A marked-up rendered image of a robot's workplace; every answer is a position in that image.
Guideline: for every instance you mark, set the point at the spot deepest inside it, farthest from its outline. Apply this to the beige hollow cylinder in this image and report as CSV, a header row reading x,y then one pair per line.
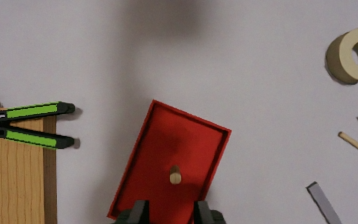
x,y
339,57

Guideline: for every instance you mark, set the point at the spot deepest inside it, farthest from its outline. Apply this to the black spring clamp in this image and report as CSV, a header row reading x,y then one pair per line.
x,y
34,137

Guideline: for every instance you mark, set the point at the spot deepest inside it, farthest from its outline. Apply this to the tan wooden board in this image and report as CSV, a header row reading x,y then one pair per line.
x,y
28,177

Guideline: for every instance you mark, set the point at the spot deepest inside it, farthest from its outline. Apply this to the red shallow tray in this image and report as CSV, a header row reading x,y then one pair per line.
x,y
168,137

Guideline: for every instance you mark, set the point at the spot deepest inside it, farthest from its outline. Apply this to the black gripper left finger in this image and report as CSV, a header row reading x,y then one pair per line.
x,y
138,215

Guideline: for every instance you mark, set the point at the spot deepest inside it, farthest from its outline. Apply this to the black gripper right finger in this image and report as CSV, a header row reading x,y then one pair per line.
x,y
202,214

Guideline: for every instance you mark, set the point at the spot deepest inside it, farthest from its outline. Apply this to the grey flat bar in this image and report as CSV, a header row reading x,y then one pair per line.
x,y
323,203

